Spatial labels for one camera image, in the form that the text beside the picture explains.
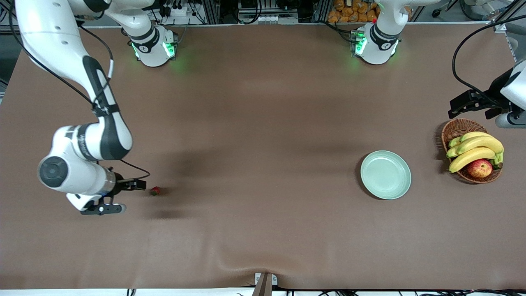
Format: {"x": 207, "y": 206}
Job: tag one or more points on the brown wicker basket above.
{"x": 458, "y": 127}

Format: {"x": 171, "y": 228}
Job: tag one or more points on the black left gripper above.
{"x": 494, "y": 93}

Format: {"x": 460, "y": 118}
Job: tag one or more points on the yellow banana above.
{"x": 454, "y": 142}
{"x": 483, "y": 142}
{"x": 474, "y": 135}
{"x": 452, "y": 152}
{"x": 468, "y": 158}

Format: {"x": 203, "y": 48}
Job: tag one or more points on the white power strip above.
{"x": 181, "y": 11}

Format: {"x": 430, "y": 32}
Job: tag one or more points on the aluminium frame post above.
{"x": 322, "y": 8}
{"x": 213, "y": 10}

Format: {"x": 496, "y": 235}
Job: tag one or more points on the brown tablecloth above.
{"x": 263, "y": 164}

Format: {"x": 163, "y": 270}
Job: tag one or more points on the red apple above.
{"x": 479, "y": 168}

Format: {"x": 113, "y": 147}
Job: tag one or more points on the metal bracket with brown post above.
{"x": 265, "y": 285}

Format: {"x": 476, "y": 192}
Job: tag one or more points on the aluminium frame rail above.
{"x": 499, "y": 27}

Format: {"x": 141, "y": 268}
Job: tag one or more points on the black caster wheel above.
{"x": 436, "y": 12}

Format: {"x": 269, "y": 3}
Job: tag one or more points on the red toy strawberry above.
{"x": 155, "y": 191}

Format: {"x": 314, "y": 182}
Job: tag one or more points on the white terminal strip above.
{"x": 271, "y": 19}

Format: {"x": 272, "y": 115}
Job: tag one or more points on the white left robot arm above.
{"x": 376, "y": 55}

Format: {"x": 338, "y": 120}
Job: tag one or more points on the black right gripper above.
{"x": 120, "y": 183}

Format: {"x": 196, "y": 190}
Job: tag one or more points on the orange snack bag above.
{"x": 341, "y": 14}

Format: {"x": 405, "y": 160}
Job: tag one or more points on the light green round plate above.
{"x": 386, "y": 174}

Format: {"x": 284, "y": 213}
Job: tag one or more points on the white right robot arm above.
{"x": 53, "y": 37}

